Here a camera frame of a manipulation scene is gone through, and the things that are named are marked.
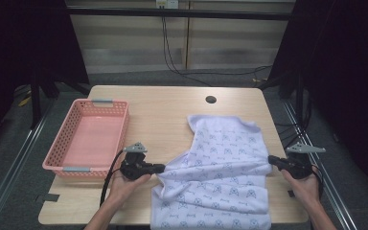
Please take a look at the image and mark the person's left hand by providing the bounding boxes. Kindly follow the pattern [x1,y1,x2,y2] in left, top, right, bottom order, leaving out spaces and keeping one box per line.
[108,170,153,209]

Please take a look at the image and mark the black metal stand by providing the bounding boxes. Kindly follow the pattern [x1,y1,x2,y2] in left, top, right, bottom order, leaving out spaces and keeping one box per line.
[30,72,43,130]
[294,72,305,127]

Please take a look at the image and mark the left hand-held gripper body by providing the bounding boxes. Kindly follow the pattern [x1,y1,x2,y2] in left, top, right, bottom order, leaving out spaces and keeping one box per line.
[119,142,156,181]

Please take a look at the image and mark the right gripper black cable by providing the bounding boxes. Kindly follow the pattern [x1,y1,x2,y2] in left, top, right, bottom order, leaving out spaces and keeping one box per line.
[310,164,326,201]

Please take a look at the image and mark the black horizontal bar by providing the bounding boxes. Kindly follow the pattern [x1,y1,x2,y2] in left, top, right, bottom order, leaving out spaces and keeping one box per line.
[66,7,294,22]

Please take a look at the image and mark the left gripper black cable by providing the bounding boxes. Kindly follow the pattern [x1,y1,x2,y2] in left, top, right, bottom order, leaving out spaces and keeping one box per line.
[99,149,127,207]

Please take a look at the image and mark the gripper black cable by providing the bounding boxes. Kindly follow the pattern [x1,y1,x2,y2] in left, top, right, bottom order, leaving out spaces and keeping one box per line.
[99,149,127,207]
[310,164,326,201]

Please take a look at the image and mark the aluminium floor rail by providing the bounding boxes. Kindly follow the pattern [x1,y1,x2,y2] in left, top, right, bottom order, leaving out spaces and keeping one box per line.
[282,99,359,230]
[0,98,58,230]

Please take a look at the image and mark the yellow floor item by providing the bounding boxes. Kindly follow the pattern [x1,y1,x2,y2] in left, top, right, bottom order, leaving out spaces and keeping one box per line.
[17,95,33,108]

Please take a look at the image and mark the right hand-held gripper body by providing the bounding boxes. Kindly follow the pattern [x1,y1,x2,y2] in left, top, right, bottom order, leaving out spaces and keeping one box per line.
[277,142,327,180]

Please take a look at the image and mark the pink plastic basket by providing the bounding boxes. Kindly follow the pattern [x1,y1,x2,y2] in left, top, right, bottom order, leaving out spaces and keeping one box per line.
[41,98,130,178]

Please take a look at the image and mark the white wall outlet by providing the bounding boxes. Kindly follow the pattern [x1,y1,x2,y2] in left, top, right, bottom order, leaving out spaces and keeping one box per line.
[155,0,179,10]

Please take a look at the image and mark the black curtain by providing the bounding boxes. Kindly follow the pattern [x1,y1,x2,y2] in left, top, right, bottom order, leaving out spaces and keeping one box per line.
[267,0,368,203]
[0,0,91,154]

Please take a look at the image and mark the black tape strip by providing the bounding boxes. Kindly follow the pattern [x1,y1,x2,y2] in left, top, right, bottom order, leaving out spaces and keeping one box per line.
[42,193,60,203]

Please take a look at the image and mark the person's right hand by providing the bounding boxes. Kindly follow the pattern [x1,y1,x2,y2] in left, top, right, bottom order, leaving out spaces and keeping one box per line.
[280,168,322,206]

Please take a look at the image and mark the white patterned garment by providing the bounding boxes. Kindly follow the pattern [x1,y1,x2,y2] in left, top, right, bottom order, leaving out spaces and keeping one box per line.
[149,114,273,230]

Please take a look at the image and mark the black floor cables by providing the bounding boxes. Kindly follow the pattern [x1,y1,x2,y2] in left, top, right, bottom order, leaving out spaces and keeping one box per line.
[273,91,312,150]

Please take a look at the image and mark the black wall cable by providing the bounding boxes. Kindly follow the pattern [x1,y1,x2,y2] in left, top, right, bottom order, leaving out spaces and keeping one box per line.
[161,16,213,87]
[163,16,273,78]

